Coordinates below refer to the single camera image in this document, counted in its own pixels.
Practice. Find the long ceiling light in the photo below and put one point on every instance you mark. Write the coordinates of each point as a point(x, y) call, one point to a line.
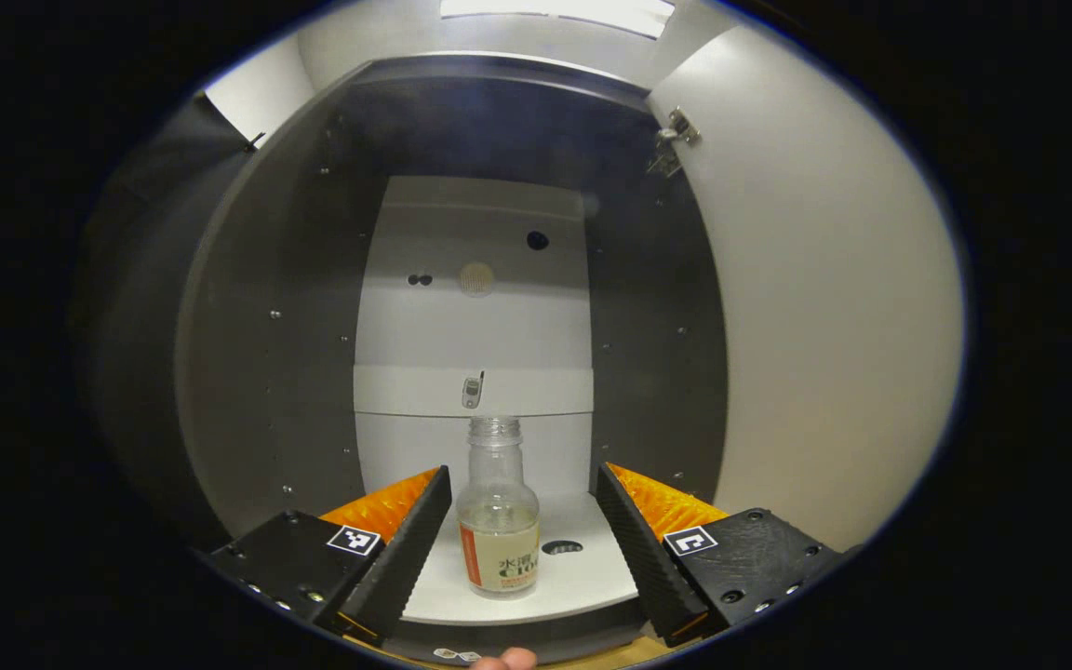
point(573, 11)

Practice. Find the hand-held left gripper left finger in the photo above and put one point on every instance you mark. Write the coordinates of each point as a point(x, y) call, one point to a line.
point(406, 558)

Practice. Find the clear glass bottle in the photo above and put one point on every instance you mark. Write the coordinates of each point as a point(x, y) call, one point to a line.
point(499, 521)

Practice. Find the metal door hinge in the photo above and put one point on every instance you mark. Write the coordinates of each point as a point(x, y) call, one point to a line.
point(676, 130)

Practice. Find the beige cabinet door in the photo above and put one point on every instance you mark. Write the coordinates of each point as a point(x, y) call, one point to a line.
point(834, 326)

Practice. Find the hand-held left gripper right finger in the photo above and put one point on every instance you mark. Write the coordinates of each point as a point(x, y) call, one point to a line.
point(648, 558)

